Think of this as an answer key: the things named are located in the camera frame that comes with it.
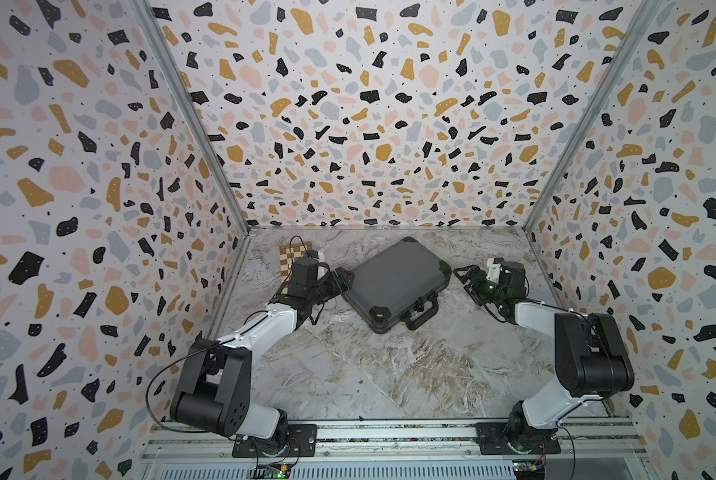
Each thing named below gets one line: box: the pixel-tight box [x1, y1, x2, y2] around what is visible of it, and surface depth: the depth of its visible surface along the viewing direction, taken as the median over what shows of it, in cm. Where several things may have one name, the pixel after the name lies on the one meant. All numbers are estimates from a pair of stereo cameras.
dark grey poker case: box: [341, 237, 452, 334], surface depth 97 cm
